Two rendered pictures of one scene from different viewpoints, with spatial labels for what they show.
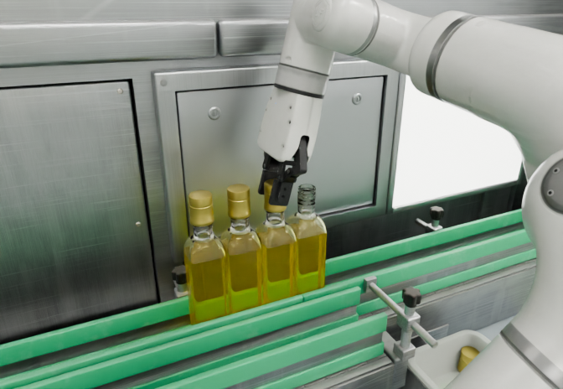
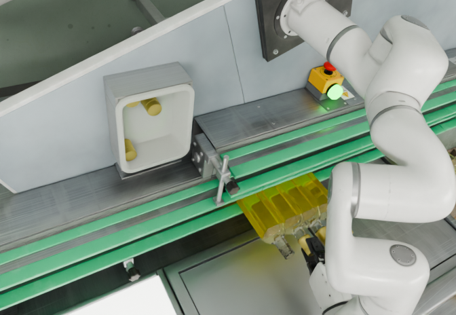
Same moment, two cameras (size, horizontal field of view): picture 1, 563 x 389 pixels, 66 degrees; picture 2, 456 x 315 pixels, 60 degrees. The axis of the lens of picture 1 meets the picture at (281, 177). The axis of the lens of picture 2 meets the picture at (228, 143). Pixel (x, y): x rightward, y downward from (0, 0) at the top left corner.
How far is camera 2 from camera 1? 82 cm
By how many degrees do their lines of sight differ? 50
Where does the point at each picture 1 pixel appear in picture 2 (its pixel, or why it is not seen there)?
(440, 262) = (154, 224)
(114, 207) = not seen: hidden behind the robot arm
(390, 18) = not seen: outside the picture
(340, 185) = (218, 279)
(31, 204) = (376, 226)
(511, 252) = (58, 247)
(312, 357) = (272, 152)
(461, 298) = (118, 199)
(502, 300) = (57, 202)
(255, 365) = (307, 149)
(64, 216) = (360, 223)
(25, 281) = not seen: hidden behind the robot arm
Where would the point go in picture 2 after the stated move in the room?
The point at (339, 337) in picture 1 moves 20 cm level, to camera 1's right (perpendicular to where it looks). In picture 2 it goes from (263, 163) to (200, 161)
